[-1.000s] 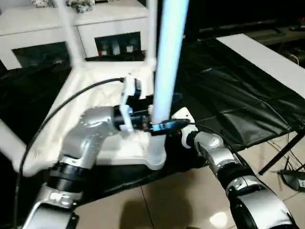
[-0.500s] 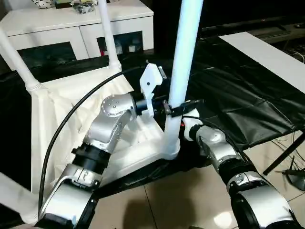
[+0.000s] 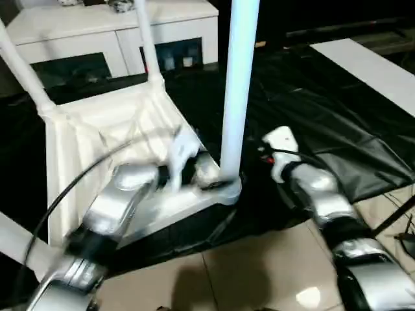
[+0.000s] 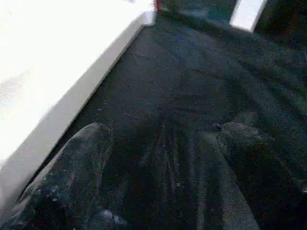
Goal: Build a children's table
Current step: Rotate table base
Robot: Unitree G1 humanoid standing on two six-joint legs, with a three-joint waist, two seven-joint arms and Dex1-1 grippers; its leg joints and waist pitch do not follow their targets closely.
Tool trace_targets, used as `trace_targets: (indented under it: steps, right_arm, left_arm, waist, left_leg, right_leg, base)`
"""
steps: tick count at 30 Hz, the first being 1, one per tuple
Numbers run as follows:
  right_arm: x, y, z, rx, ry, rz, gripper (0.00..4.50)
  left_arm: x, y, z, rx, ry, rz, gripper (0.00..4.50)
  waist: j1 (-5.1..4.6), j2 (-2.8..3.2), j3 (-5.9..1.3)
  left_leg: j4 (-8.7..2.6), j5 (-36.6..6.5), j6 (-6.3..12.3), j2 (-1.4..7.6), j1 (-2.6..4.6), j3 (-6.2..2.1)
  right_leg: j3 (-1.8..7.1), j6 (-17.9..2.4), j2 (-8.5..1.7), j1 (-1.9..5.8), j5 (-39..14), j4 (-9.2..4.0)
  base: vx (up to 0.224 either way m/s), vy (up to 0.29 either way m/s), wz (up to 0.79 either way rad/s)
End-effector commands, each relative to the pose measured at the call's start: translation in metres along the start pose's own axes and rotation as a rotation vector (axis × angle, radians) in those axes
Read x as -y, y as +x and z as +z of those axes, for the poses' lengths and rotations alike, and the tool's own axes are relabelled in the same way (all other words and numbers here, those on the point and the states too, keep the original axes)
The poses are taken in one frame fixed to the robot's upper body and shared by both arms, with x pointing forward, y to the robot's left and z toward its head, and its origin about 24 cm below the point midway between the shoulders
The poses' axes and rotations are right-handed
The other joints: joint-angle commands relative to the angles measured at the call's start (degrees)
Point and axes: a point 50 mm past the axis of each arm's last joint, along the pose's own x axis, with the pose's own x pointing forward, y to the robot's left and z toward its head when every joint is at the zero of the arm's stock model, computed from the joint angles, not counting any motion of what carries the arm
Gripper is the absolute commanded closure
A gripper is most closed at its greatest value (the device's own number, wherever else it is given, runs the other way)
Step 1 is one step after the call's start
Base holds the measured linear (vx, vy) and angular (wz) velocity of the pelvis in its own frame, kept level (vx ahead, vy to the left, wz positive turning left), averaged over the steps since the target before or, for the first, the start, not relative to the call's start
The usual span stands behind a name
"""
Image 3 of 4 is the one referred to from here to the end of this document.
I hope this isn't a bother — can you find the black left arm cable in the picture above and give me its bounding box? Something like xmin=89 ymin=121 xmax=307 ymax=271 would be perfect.
xmin=16 ymin=126 xmax=182 ymax=292

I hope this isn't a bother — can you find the white plastic table leg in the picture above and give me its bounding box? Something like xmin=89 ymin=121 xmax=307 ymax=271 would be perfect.
xmin=219 ymin=0 xmax=261 ymax=195
xmin=0 ymin=212 xmax=69 ymax=271
xmin=134 ymin=0 xmax=165 ymax=90
xmin=0 ymin=17 xmax=58 ymax=119

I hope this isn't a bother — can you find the dark low bench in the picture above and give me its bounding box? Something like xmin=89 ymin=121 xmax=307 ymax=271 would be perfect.
xmin=285 ymin=17 xmax=415 ymax=56

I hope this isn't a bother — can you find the white side table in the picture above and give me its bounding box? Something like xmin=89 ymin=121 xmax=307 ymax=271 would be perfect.
xmin=309 ymin=38 xmax=415 ymax=114

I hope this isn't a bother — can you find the white sideboard cabinet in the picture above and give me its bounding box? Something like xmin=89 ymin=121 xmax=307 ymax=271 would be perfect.
xmin=6 ymin=0 xmax=220 ymax=88

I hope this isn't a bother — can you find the black tripod base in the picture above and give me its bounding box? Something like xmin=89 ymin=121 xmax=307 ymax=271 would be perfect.
xmin=394 ymin=216 xmax=415 ymax=260

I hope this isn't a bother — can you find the black work mat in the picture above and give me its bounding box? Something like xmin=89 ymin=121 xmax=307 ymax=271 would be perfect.
xmin=0 ymin=41 xmax=415 ymax=302

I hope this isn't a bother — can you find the white plastic table top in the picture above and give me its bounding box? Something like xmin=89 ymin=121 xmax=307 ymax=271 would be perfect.
xmin=38 ymin=79 xmax=243 ymax=250

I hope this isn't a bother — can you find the grey tangled bundle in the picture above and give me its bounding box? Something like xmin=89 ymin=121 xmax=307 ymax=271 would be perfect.
xmin=108 ymin=0 xmax=136 ymax=14

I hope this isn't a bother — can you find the white packet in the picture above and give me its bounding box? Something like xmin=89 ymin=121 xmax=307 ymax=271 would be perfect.
xmin=163 ymin=51 xmax=176 ymax=71

